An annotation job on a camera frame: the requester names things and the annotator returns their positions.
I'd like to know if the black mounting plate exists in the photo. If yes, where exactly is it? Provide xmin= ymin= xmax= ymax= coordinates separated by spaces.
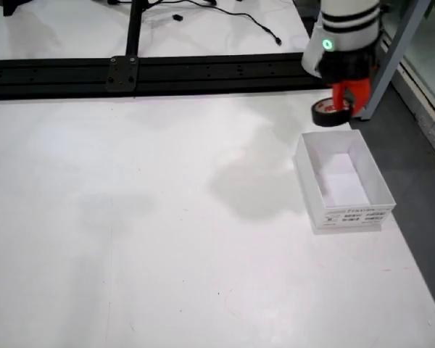
xmin=106 ymin=56 xmax=139 ymax=93

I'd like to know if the grey metal frame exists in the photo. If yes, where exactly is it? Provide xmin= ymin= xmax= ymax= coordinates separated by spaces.
xmin=355 ymin=0 xmax=434 ymax=121

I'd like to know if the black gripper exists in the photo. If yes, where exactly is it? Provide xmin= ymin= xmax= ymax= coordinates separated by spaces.
xmin=317 ymin=43 xmax=379 ymax=119

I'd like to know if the black upright post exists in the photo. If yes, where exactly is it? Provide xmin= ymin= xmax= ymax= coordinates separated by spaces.
xmin=125 ymin=0 xmax=148 ymax=59

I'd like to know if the grey window track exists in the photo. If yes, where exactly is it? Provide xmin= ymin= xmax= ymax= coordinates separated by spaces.
xmin=378 ymin=21 xmax=435 ymax=166

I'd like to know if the black stand foot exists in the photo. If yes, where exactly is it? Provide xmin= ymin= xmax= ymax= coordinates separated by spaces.
xmin=0 ymin=0 xmax=32 ymax=17

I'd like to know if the black cable with plug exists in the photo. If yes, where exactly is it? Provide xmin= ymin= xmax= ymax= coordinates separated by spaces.
xmin=144 ymin=0 xmax=284 ymax=47

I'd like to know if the black electrical tape roll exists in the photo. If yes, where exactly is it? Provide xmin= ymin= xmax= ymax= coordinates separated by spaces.
xmin=310 ymin=96 xmax=354 ymax=128

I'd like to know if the black aluminium rail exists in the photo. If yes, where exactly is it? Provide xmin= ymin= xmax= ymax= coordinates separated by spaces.
xmin=0 ymin=52 xmax=329 ymax=102

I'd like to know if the white cardboard bin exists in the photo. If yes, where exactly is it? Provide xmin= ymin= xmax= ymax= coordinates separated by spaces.
xmin=292 ymin=130 xmax=397 ymax=236

